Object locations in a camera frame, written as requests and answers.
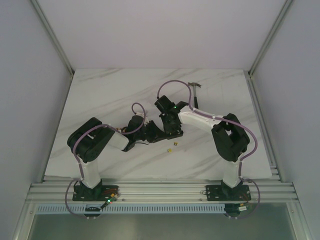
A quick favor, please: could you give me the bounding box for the black fuse box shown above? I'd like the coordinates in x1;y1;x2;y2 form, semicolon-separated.
163;125;184;140

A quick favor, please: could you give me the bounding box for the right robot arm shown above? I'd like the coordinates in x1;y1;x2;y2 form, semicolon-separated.
154;95;250;200

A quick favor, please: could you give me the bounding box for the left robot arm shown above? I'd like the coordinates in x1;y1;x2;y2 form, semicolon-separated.
67;114;167;201

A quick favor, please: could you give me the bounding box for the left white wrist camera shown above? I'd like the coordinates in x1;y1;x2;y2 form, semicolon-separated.
135;112;150;126

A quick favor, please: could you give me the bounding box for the claw hammer black handle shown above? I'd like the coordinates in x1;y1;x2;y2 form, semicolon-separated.
188;82;202;109

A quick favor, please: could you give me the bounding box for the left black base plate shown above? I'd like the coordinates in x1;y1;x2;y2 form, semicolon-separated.
72;185;119;202

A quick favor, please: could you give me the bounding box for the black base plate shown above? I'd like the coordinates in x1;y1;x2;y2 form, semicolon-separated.
72;185;119;202
205;183;252;202

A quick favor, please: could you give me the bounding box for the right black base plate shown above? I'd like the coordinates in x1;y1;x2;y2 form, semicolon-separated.
205;183;252;202

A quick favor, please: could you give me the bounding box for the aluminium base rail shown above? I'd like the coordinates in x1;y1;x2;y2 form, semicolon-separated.
26;177;298;204

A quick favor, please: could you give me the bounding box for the slotted grey cable duct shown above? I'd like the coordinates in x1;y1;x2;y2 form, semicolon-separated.
35;203;226;215

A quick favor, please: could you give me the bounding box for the right aluminium frame post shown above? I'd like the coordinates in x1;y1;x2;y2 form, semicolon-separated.
248;0;295;78

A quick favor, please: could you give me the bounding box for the aluminium frame post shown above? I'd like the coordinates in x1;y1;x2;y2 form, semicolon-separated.
29;0;75;77
248;0;295;78

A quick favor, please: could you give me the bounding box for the left aluminium frame post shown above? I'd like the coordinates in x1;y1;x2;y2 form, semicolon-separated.
29;0;75;77

